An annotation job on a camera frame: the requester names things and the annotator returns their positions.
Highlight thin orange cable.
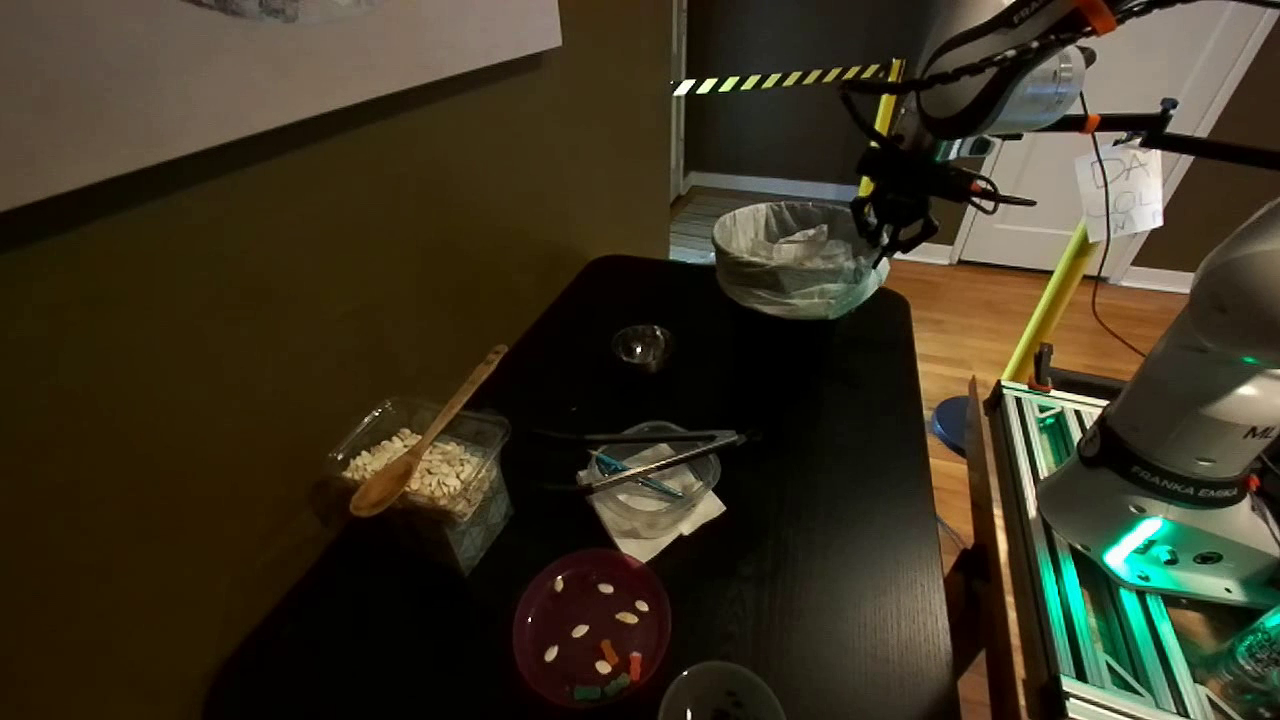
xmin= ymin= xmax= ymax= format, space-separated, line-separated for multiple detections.
xmin=1079 ymin=78 xmax=1151 ymax=360

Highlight clear container with white bits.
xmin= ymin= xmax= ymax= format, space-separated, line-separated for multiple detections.
xmin=325 ymin=392 xmax=515 ymax=577

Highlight blue round floor base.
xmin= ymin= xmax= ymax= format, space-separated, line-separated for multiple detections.
xmin=924 ymin=392 xmax=985 ymax=462

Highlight red plate with pills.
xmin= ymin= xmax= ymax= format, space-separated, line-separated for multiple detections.
xmin=509 ymin=543 xmax=675 ymax=712

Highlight white paper napkin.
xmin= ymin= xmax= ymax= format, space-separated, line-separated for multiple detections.
xmin=571 ymin=444 xmax=732 ymax=570

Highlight black tongs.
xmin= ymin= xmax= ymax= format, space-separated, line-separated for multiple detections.
xmin=536 ymin=419 xmax=750 ymax=498

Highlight wooden spoon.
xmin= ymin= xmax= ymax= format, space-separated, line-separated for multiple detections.
xmin=345 ymin=342 xmax=512 ymax=521

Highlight black camera stand bar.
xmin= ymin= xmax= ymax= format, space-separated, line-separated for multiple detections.
xmin=1037 ymin=92 xmax=1280 ymax=175

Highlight hanging white paper sheet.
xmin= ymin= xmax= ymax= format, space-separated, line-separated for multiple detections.
xmin=1066 ymin=137 xmax=1171 ymax=246

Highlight blue plastic utensil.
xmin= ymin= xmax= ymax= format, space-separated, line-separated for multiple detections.
xmin=588 ymin=450 xmax=691 ymax=504

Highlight grey floor mat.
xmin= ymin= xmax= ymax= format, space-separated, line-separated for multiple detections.
xmin=662 ymin=186 xmax=750 ymax=270

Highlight clear glass dish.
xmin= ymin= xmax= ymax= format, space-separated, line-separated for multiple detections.
xmin=585 ymin=418 xmax=727 ymax=521

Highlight white door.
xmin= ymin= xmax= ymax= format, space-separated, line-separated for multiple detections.
xmin=953 ymin=0 xmax=1280 ymax=291

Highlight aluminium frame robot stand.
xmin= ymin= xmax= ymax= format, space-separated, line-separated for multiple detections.
xmin=969 ymin=376 xmax=1280 ymax=720

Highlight bin with clear plastic liner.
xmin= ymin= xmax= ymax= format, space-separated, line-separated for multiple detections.
xmin=708 ymin=195 xmax=894 ymax=326

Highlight leaning yellow pole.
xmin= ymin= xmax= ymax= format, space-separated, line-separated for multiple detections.
xmin=994 ymin=219 xmax=1105 ymax=392

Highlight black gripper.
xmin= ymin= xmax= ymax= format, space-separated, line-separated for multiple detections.
xmin=848 ymin=125 xmax=969 ymax=259

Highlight clear bowl with dark rim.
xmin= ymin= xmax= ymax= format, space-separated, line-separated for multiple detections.
xmin=656 ymin=655 xmax=790 ymax=720

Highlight white wall board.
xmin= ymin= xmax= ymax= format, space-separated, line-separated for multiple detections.
xmin=0 ymin=0 xmax=568 ymax=215

